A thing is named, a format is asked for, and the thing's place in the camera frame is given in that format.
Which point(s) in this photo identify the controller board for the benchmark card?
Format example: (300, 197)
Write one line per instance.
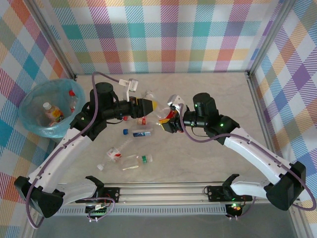
(97, 210)
(234, 207)

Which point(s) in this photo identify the clear bottle blue label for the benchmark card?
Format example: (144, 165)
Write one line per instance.
(141, 134)

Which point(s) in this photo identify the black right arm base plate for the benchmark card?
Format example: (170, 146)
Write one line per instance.
(214, 194)

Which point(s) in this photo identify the clear bottle green label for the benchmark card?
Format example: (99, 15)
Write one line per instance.
(144, 159)

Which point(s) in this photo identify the left controller board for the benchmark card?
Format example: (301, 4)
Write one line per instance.
(97, 210)

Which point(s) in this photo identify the round metal bin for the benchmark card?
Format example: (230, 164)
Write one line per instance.
(55, 138)

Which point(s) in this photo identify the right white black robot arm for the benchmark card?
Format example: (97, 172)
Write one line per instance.
(252, 151)

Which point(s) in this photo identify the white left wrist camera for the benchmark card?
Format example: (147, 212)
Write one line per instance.
(132, 84)

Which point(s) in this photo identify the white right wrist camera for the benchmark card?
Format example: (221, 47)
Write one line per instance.
(176, 100)

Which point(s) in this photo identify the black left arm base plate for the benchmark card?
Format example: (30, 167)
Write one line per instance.
(112, 194)

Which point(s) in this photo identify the right controller board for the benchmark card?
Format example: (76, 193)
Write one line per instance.
(234, 207)

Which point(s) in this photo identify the aluminium side rail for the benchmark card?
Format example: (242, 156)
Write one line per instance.
(257, 104)

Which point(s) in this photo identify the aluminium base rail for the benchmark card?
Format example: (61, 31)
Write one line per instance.
(161, 193)

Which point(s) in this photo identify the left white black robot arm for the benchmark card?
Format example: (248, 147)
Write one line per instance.
(57, 158)

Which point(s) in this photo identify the clear bottle red white label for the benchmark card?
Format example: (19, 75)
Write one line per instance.
(114, 153)

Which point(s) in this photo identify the aluminium frame post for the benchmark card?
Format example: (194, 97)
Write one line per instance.
(51, 37)
(268, 37)

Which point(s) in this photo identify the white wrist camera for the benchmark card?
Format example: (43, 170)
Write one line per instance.
(176, 100)
(132, 84)

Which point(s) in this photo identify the blue-bagged trash bin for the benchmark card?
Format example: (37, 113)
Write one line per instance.
(27, 116)

